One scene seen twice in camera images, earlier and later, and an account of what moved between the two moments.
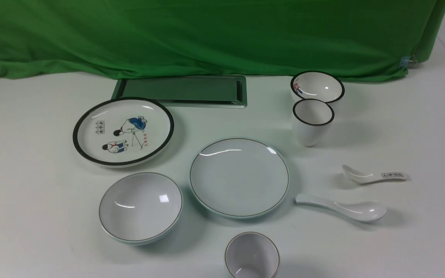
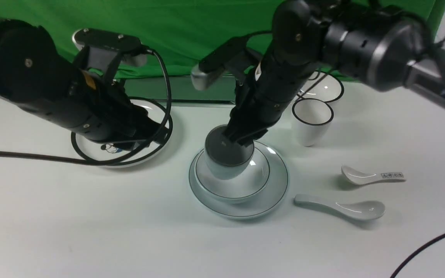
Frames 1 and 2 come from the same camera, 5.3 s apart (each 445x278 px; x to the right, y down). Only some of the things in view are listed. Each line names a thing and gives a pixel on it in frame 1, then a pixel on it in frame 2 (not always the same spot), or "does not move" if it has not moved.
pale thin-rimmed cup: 252,255 to 225,159
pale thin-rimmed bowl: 140,209 to 236,190
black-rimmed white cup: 312,118 does not move
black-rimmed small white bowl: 318,85 does not move
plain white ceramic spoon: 367,211 does not move
